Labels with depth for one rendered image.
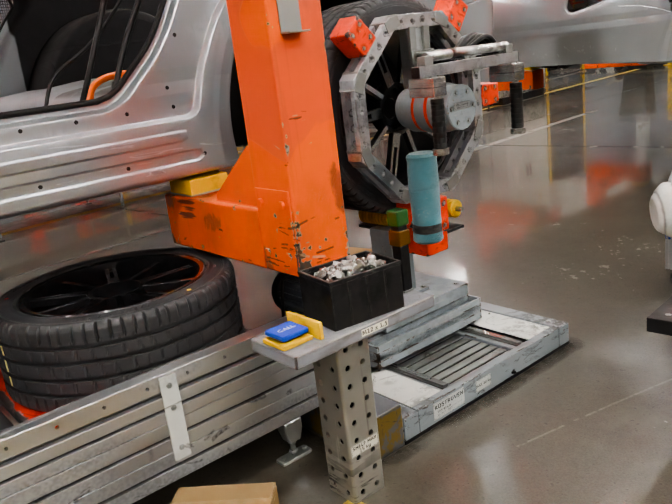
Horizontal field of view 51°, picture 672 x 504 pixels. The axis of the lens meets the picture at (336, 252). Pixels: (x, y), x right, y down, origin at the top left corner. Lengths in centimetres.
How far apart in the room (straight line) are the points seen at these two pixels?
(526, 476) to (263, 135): 105
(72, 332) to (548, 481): 118
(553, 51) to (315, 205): 311
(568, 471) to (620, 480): 12
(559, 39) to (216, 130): 286
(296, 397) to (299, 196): 55
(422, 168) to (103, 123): 88
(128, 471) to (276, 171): 77
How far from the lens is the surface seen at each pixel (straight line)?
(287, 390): 188
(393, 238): 171
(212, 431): 178
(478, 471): 187
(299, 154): 167
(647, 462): 193
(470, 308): 245
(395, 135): 221
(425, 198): 200
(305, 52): 169
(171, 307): 176
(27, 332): 183
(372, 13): 213
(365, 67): 198
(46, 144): 195
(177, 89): 212
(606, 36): 452
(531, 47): 469
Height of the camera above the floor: 105
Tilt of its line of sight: 16 degrees down
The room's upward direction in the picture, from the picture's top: 7 degrees counter-clockwise
